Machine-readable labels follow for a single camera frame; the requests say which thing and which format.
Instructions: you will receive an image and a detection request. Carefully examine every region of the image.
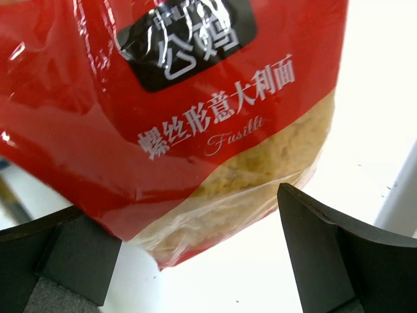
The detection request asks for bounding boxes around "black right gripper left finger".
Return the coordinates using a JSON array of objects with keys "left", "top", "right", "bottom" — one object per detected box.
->
[{"left": 1, "top": 207, "right": 121, "bottom": 312}]

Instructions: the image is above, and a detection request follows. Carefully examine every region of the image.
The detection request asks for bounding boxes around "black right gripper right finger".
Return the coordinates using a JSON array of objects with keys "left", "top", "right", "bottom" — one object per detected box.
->
[{"left": 277, "top": 183, "right": 416, "bottom": 312}]

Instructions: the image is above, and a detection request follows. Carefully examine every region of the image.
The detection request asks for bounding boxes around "red fusilli pasta bag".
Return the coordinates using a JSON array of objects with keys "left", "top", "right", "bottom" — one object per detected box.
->
[{"left": 1, "top": 1, "right": 348, "bottom": 268}]

